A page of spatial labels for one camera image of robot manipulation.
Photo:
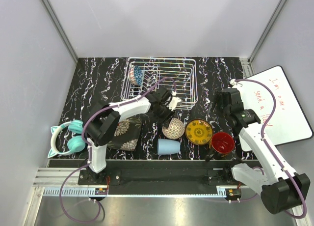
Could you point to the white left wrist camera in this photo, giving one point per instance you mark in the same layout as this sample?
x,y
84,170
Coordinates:
x,y
175,101

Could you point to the blue patterned bowl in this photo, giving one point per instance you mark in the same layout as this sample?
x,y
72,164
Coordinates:
x,y
135,75

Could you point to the yellow patterned plate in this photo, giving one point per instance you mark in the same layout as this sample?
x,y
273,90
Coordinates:
x,y
199,132

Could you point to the white wire dish rack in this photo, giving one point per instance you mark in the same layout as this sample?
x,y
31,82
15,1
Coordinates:
x,y
169,72

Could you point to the black floral square plate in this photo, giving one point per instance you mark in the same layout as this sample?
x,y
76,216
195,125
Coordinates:
x,y
126,134

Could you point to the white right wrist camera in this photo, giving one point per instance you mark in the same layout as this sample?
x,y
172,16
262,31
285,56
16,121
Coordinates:
x,y
232,82

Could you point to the white dry-erase board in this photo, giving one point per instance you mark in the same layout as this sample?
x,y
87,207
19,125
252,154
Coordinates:
x,y
288,123

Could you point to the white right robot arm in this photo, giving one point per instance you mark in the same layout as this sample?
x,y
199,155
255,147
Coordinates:
x,y
279,185

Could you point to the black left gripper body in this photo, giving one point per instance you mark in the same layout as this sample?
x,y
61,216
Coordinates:
x,y
164,112

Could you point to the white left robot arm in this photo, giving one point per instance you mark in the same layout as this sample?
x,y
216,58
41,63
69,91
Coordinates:
x,y
99,128

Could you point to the teal cat-ear headphones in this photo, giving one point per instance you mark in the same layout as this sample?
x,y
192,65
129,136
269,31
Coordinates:
x,y
74,145

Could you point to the light blue plastic cup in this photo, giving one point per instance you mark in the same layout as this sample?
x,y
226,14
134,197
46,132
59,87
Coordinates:
x,y
167,147

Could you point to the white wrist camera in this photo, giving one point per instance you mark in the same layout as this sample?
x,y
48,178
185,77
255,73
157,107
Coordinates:
x,y
232,82
175,101

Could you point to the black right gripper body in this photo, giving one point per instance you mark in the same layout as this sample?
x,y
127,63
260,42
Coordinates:
x,y
218,100

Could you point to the black marble pattern mat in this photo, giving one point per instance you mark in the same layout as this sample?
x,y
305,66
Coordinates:
x,y
101,79

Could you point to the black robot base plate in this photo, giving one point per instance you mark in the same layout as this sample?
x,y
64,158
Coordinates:
x,y
141,178

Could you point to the beige patterned bowl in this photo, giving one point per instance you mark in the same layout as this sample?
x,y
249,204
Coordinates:
x,y
175,129

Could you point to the red and black mug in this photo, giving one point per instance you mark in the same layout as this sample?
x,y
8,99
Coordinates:
x,y
221,145

